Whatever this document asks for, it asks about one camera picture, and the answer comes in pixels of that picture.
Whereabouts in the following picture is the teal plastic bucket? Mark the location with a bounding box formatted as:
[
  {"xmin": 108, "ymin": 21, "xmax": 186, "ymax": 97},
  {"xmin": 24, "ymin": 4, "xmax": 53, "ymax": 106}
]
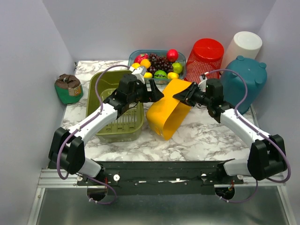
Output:
[{"xmin": 220, "ymin": 55, "xmax": 267, "ymax": 114}]

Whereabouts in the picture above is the yellow lemon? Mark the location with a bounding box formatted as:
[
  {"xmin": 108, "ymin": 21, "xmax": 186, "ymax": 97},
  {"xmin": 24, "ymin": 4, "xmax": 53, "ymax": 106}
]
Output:
[{"xmin": 131, "ymin": 63, "xmax": 141, "ymax": 69}]

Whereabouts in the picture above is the orange fruit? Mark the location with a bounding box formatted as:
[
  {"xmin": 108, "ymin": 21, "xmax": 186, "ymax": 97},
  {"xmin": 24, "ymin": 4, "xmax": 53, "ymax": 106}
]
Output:
[{"xmin": 140, "ymin": 59, "xmax": 151, "ymax": 69}]

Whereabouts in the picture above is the olive green plastic tub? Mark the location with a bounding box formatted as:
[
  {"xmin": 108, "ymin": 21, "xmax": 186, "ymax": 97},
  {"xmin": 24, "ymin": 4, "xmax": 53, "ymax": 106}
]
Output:
[{"xmin": 86, "ymin": 70, "xmax": 144, "ymax": 143}]

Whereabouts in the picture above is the green pot with brown top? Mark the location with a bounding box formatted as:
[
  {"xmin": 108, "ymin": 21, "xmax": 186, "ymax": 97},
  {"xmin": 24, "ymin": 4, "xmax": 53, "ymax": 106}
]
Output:
[{"xmin": 54, "ymin": 74, "xmax": 83, "ymax": 105}]

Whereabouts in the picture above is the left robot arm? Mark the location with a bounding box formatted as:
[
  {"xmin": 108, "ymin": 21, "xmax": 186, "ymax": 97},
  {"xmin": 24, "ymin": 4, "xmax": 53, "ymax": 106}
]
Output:
[{"xmin": 48, "ymin": 74, "xmax": 164, "ymax": 185}]

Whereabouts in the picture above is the red mesh basket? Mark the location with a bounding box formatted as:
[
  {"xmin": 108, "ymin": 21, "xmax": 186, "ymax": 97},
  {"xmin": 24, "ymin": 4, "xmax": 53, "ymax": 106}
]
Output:
[{"xmin": 184, "ymin": 38, "xmax": 224, "ymax": 83}]

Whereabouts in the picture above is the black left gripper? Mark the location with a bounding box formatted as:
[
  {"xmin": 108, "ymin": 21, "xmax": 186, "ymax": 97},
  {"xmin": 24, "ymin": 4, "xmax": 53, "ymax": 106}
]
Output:
[{"xmin": 127, "ymin": 79, "xmax": 164, "ymax": 104}]

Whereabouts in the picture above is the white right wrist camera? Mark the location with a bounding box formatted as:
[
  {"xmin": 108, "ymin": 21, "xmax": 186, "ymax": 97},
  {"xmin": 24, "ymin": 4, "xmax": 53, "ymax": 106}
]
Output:
[{"xmin": 198, "ymin": 73, "xmax": 208, "ymax": 92}]

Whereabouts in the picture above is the red apple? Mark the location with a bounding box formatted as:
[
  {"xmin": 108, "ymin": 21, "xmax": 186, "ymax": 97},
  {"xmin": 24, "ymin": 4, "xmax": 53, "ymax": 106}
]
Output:
[{"xmin": 166, "ymin": 49, "xmax": 179, "ymax": 62}]

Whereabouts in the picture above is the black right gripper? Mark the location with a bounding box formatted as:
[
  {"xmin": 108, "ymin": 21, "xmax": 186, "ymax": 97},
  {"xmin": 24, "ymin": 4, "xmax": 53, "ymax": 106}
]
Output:
[{"xmin": 172, "ymin": 82, "xmax": 211, "ymax": 108}]

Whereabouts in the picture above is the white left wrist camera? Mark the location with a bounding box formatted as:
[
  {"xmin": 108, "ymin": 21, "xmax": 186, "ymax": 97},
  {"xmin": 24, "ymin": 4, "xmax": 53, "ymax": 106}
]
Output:
[{"xmin": 129, "ymin": 66, "xmax": 147, "ymax": 84}]

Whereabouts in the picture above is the pink dragon fruit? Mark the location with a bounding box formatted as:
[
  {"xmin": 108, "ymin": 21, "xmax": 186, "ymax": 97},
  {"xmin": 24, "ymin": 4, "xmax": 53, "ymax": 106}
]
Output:
[{"xmin": 134, "ymin": 53, "xmax": 149, "ymax": 64}]

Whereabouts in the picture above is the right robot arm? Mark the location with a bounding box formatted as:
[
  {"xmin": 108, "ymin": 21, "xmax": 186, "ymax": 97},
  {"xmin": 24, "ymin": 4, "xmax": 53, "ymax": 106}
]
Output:
[{"xmin": 173, "ymin": 79, "xmax": 288, "ymax": 184}]

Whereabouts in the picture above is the dark purple grape bunch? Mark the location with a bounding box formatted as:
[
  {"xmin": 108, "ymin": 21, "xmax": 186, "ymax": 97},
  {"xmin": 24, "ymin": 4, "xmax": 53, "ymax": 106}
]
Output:
[{"xmin": 147, "ymin": 53, "xmax": 173, "ymax": 74}]

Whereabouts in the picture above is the clear teal fruit basket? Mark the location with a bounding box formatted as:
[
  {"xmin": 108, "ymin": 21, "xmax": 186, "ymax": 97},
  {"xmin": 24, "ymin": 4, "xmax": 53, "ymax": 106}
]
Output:
[{"xmin": 128, "ymin": 50, "xmax": 186, "ymax": 84}]

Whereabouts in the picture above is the white cylindrical container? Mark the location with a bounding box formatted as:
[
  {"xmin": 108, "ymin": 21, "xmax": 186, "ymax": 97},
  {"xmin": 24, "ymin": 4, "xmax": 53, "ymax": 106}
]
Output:
[{"xmin": 221, "ymin": 31, "xmax": 263, "ymax": 69}]

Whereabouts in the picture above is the yellow plastic bin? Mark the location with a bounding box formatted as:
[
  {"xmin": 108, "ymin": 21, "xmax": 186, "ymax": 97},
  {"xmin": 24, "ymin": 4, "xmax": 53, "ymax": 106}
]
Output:
[{"xmin": 146, "ymin": 79, "xmax": 191, "ymax": 140}]

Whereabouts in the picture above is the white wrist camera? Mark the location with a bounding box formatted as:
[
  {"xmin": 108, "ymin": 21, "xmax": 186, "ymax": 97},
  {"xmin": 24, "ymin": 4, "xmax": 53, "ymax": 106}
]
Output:
[
  {"xmin": 198, "ymin": 73, "xmax": 208, "ymax": 92},
  {"xmin": 129, "ymin": 66, "xmax": 147, "ymax": 84}
]

